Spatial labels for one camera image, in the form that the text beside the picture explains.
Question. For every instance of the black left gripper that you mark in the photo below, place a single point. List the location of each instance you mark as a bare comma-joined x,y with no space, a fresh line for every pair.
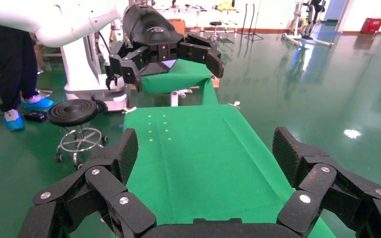
151,36

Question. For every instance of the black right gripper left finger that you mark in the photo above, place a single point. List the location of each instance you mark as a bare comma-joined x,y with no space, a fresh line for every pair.
88,200

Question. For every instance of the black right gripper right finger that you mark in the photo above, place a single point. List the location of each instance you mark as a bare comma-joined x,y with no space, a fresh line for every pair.
335,197

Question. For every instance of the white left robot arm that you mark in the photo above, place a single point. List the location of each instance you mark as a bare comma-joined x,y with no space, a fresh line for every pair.
46,19

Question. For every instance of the plain brown cardboard box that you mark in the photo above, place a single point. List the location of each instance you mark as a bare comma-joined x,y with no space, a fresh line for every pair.
178,25

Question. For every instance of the small black box device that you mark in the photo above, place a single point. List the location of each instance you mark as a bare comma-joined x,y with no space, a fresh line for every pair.
35,116

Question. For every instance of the long white table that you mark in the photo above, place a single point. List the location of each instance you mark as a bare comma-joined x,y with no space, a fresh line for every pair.
190,9

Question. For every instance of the small black stool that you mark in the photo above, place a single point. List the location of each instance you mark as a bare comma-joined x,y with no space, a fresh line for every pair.
215,26

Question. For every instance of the silver binder clip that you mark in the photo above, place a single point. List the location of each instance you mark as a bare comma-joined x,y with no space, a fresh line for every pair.
128,110
235,105

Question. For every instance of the yellow object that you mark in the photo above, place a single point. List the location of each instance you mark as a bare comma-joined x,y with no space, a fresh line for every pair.
226,6

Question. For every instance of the white robot torso column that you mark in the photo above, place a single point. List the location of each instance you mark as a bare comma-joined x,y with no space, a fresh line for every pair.
78,65

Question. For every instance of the black round stool chrome base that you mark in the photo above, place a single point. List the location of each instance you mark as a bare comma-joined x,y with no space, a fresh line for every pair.
72,112

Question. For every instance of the black tripod stand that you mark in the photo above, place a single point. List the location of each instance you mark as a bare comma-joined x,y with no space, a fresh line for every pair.
252,23

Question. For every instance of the large green table cloth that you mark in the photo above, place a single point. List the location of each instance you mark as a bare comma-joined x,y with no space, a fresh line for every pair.
203,170

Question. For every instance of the white equipment stand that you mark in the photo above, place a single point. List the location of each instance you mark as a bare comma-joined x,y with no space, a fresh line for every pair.
304,29

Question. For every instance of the person with blue shoe covers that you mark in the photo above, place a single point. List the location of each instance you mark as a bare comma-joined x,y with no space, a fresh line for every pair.
9,65

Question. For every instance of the red crate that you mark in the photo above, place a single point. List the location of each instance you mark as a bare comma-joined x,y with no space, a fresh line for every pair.
372,25

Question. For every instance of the white table frame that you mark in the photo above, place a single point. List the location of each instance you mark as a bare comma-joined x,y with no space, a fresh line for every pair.
175,97

